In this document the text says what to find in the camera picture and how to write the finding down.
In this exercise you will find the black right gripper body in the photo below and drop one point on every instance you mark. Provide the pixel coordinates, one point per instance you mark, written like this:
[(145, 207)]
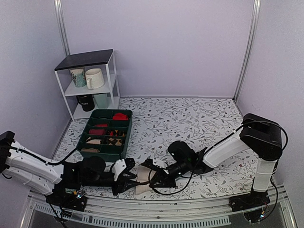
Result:
[(184, 166)]

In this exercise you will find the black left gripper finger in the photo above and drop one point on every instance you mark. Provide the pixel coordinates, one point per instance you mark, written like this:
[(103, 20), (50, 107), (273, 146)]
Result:
[(125, 182), (130, 163)]

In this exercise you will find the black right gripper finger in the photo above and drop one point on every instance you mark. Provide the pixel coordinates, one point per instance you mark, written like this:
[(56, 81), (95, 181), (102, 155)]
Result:
[(149, 163), (163, 180)]

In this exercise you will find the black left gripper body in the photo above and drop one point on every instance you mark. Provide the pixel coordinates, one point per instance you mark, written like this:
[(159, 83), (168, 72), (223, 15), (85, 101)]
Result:
[(89, 183)]

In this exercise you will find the cream and brown sock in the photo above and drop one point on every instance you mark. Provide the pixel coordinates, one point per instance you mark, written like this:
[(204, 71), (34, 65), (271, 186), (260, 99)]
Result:
[(142, 176)]

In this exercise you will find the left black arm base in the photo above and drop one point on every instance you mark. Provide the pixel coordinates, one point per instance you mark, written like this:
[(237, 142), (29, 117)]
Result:
[(66, 200)]

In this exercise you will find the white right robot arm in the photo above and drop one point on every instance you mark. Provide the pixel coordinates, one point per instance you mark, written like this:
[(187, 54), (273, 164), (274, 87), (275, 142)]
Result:
[(260, 135)]

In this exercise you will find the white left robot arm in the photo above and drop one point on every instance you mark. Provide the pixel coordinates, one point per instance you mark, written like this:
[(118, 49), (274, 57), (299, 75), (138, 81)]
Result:
[(52, 178)]

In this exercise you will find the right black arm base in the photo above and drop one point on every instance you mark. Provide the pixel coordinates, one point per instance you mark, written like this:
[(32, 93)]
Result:
[(248, 201)]

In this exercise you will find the tan rolled sock front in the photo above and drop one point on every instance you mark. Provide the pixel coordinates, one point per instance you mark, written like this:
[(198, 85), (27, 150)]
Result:
[(90, 150)]

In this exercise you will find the argyle rolled sock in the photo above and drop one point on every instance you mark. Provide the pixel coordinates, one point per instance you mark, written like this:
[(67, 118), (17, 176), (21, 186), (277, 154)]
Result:
[(115, 132), (114, 141)]

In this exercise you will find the beige rolled sock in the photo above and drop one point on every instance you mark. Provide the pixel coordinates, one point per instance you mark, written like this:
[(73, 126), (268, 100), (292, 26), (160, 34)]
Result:
[(95, 141)]

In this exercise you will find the green divided organizer tray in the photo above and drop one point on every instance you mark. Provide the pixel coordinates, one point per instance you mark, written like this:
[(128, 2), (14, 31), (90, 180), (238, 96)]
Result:
[(107, 152)]

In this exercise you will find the floral table mat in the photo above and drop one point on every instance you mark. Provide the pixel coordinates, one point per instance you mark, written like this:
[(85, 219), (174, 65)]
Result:
[(157, 122)]

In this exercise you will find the dark red rolled sock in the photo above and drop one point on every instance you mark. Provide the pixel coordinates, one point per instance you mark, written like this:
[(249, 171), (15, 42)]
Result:
[(97, 131)]

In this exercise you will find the red rolled sock middle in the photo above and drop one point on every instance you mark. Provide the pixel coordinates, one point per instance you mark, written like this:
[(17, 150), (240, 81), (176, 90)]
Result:
[(101, 125)]

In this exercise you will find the red rolled sock back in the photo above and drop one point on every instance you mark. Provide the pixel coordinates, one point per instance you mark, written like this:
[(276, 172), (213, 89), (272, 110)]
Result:
[(120, 116)]

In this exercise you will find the pale green mug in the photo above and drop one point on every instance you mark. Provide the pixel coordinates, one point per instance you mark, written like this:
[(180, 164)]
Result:
[(101, 101)]

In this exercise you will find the black mug with lettering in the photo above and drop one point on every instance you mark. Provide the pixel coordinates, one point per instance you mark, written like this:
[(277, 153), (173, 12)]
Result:
[(86, 102)]

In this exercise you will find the white shelf with black top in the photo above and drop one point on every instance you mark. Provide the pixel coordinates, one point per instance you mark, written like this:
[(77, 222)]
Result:
[(103, 59)]

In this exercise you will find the cream ceramic mug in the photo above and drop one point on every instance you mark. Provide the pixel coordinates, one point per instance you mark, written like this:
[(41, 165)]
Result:
[(94, 78)]

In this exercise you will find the teal patterned mug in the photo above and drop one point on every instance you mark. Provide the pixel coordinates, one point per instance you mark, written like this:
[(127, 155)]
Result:
[(78, 77)]

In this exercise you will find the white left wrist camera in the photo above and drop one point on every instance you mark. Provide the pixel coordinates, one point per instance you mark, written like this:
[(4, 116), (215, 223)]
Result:
[(117, 168)]

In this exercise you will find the aluminium front rail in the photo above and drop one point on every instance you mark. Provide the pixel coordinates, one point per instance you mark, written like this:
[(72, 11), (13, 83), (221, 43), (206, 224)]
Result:
[(185, 213)]

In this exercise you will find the right aluminium corner post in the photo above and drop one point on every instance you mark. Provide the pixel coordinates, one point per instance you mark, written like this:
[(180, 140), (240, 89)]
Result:
[(249, 46)]

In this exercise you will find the aluminium corner post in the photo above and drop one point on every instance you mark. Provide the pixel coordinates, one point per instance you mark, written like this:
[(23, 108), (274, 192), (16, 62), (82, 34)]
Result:
[(249, 46), (61, 26)]

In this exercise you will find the left aluminium corner post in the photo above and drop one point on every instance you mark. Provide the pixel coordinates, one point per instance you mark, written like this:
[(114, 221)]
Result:
[(61, 26)]

